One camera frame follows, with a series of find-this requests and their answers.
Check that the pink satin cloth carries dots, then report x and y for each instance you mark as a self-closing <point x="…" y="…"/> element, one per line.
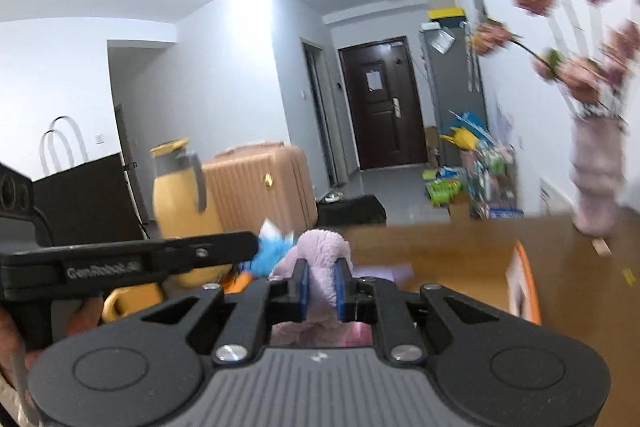
<point x="359" y="334"/>

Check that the brown cardboard carton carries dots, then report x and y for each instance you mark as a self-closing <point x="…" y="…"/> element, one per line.
<point x="431" y="147"/>

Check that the person's left hand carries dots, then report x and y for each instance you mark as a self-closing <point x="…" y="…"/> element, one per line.
<point x="80" y="317"/>

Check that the white board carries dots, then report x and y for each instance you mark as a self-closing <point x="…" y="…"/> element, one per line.
<point x="552" y="197"/>

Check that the yellow mug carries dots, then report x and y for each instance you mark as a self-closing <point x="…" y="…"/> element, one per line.
<point x="132" y="302"/>

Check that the dried pink roses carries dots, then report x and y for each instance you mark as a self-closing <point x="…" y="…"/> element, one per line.
<point x="580" y="72"/>

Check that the yellow box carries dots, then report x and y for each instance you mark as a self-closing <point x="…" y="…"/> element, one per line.
<point x="446" y="17"/>

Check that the yellow watering can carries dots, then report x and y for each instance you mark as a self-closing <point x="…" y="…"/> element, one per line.
<point x="467" y="139"/>

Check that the pink ribbed vase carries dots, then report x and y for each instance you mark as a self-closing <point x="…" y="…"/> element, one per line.
<point x="597" y="177"/>

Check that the yellow thermos jug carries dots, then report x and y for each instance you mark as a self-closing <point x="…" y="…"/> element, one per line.
<point x="175" y="207"/>

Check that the dark brown door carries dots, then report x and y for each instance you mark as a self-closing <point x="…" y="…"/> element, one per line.
<point x="382" y="107"/>

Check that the orange paper item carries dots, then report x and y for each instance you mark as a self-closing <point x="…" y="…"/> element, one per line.
<point x="237" y="282"/>

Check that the blue paper bag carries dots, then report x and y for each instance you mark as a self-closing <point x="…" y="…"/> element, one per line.
<point x="470" y="119"/>

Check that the green packets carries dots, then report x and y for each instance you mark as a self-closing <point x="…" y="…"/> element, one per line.
<point x="442" y="189"/>

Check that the beige chair back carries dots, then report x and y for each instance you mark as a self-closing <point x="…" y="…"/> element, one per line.
<point x="260" y="192"/>

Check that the purple fluffy towel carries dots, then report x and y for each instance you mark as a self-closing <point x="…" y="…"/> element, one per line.
<point x="320" y="257"/>

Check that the rolling storage cart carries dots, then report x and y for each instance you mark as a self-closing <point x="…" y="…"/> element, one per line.
<point x="495" y="182"/>

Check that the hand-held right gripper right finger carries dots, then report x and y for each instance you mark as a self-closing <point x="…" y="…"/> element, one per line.
<point x="342" y="292"/>

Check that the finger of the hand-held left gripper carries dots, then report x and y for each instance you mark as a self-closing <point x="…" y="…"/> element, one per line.
<point x="210" y="249"/>

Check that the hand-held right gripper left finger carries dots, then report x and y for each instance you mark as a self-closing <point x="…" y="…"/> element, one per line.
<point x="301" y="292"/>

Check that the black ottoman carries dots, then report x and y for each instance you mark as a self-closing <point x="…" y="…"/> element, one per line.
<point x="352" y="209"/>

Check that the blue tissue pack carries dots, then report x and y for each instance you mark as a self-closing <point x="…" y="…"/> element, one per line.
<point x="270" y="254"/>

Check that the orange cardboard box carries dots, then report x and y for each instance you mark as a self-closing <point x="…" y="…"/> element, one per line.
<point x="525" y="282"/>

